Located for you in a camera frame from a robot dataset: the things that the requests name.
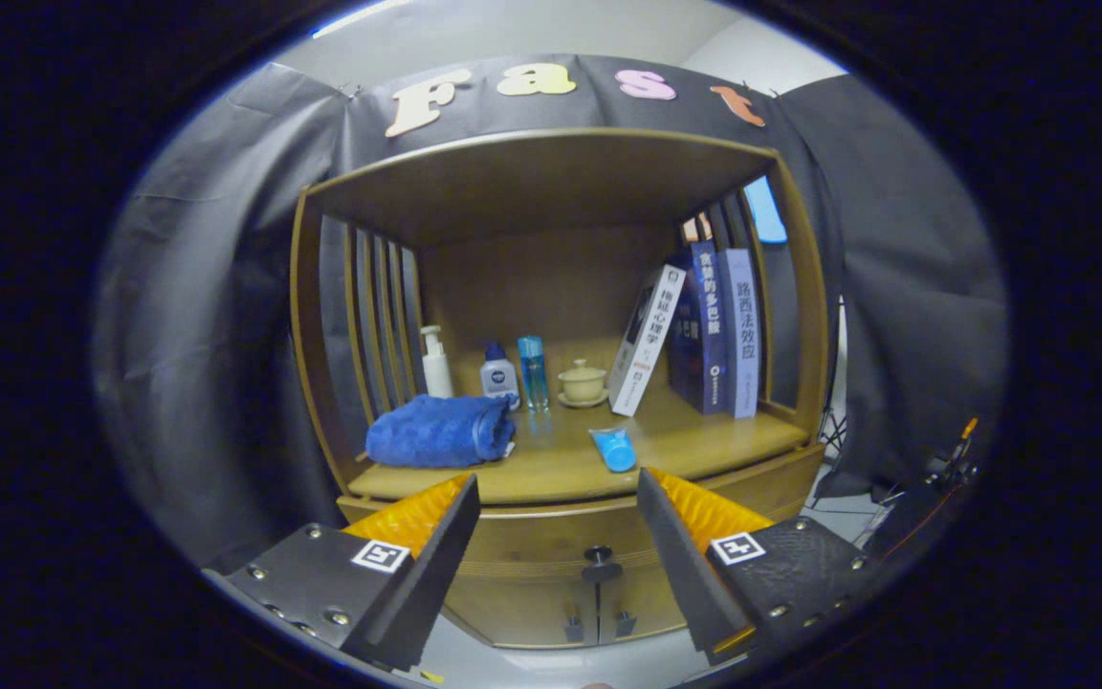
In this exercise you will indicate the black tripod stand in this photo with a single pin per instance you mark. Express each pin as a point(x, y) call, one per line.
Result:
point(833, 431)

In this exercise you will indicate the light purple book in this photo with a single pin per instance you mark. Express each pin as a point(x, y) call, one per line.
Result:
point(744, 335)

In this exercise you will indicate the white book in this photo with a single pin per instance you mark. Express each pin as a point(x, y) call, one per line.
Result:
point(647, 340)

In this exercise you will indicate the black backdrop cloth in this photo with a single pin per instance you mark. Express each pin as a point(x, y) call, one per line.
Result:
point(207, 287)

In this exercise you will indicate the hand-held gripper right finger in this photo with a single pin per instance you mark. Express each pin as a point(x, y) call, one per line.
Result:
point(680, 565)

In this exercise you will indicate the clear blue bottle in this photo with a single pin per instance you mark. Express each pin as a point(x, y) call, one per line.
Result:
point(533, 373)

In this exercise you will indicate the black device with orange parts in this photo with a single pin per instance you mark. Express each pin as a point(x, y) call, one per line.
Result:
point(934, 478)

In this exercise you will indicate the dark blue book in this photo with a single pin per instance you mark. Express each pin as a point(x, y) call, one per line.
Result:
point(709, 325)

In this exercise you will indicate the white bottle with blue cap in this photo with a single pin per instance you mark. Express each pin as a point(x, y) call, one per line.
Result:
point(499, 381)

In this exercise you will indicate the beige lidded teacup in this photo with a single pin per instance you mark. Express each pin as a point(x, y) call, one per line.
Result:
point(583, 386)

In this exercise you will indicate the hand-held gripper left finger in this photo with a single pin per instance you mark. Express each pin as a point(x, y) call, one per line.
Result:
point(431, 565)

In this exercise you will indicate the wooden cabinet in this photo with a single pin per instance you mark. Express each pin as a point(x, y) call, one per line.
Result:
point(532, 287)

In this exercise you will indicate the blue tube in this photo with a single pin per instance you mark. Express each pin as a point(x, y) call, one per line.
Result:
point(615, 452)

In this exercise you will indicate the white pump bottle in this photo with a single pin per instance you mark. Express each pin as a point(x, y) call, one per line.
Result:
point(436, 373)

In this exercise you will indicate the blue folded towel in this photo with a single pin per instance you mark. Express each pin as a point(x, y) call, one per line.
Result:
point(436, 433)

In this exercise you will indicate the wooden countertop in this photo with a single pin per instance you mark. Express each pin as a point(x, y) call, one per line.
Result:
point(561, 459)

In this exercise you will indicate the wooden cabinet door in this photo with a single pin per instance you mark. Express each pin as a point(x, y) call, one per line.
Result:
point(513, 612)
point(647, 603)

